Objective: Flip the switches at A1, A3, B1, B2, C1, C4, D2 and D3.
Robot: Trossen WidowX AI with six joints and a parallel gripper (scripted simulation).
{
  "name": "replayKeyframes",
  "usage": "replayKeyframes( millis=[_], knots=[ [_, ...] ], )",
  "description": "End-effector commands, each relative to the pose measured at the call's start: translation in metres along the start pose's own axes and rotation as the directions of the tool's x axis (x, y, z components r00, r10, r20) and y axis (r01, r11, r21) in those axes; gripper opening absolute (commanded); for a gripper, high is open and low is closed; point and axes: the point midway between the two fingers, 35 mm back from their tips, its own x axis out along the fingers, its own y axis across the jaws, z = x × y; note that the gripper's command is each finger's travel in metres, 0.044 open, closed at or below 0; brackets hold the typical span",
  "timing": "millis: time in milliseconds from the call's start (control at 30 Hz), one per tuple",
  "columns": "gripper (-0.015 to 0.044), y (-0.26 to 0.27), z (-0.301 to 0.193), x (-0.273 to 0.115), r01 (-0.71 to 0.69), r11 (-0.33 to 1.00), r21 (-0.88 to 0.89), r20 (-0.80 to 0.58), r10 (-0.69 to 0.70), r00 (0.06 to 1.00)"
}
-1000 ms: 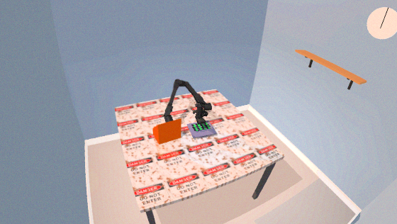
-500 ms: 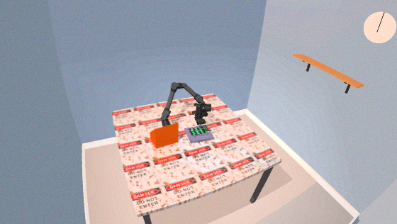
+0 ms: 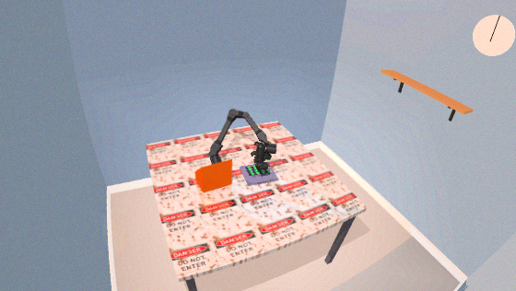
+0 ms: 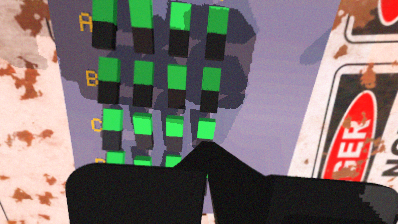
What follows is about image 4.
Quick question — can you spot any grey switch panel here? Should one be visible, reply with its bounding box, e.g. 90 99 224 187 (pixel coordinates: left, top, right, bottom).
48 0 341 176

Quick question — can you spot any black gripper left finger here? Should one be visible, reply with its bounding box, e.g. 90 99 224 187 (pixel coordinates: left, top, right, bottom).
65 141 210 224

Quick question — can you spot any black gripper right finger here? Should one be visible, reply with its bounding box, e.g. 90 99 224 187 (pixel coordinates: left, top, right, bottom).
207 142 398 224

